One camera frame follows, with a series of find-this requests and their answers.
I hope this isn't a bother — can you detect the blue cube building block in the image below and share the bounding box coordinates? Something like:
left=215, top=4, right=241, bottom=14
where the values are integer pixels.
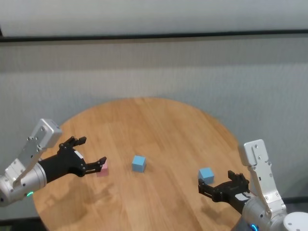
left=198, top=167, right=215, bottom=185
left=131, top=155, right=147, bottom=173

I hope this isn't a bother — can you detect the black wall rail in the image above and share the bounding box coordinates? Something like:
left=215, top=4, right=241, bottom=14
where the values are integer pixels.
left=0, top=28, right=308, bottom=43

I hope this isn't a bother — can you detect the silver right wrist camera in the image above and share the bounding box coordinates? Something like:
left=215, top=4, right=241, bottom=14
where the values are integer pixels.
left=241, top=139, right=287, bottom=215

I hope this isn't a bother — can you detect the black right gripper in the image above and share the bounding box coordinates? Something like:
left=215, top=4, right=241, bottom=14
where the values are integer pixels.
left=197, top=170, right=252, bottom=215

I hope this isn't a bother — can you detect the pink cube building block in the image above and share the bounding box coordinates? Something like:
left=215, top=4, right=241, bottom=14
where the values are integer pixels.
left=96, top=161, right=109, bottom=178

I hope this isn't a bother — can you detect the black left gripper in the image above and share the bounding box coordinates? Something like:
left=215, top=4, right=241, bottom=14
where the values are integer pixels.
left=38, top=136, right=107, bottom=185

